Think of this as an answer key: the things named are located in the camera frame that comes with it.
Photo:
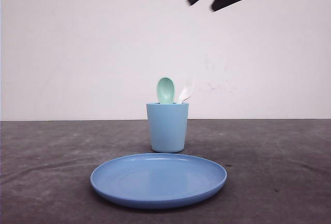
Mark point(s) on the white plastic fork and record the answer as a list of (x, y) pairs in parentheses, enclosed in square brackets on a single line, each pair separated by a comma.
[(186, 92)]

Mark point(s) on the mint green plastic spoon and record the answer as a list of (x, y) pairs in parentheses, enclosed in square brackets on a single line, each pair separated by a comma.
[(165, 91)]

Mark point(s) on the light blue plastic cup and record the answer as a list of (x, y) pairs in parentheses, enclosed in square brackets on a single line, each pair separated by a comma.
[(167, 126)]

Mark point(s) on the blue plastic plate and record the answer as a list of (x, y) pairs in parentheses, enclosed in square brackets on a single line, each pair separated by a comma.
[(158, 180)]

